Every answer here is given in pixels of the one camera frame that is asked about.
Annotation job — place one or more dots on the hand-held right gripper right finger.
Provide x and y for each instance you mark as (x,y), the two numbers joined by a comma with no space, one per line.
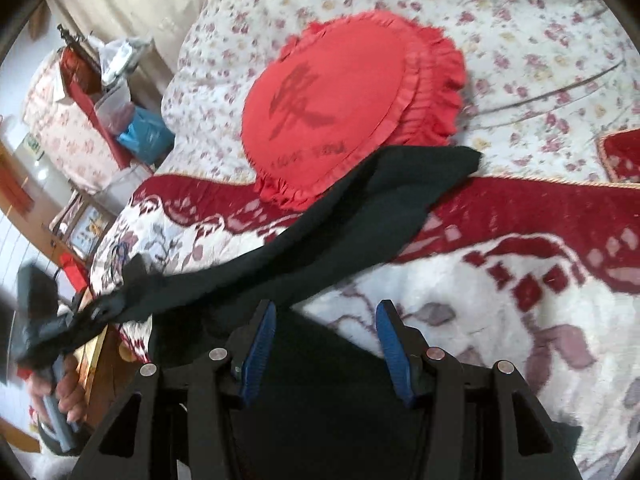
(395,355)

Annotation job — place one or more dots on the black pants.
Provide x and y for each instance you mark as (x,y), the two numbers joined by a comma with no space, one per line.
(350,210)

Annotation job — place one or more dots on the crumpled clear plastic bag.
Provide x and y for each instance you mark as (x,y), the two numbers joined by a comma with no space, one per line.
(120,60)

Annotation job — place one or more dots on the floral print quilt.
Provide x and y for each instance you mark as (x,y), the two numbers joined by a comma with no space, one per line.
(500,35)

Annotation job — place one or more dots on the red cloth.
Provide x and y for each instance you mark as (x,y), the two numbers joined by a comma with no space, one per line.
(92,105)

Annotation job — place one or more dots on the red heart-shaped ruffled pillow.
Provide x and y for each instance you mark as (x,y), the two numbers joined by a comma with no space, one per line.
(340,100)

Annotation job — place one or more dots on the person's left hand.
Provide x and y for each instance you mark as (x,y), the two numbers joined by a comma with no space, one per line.
(67,390)

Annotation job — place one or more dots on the floral fabric furniture cover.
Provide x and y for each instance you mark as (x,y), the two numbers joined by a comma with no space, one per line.
(60,130)

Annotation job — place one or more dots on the blue plastic bag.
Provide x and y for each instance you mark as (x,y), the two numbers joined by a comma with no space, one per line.
(145,135)

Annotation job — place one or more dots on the wooden framed picture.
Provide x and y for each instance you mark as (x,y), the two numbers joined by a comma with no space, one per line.
(75,227)

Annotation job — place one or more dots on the clear plastic container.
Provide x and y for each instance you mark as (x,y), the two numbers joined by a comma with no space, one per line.
(112,110)

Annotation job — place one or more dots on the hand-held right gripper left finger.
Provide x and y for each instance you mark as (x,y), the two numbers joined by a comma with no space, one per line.
(257,350)

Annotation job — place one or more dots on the wooden bed frame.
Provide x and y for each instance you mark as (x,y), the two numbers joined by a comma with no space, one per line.
(110,380)

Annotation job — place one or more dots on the red and white floral blanket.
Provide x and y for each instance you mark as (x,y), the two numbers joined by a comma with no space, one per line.
(500,285)

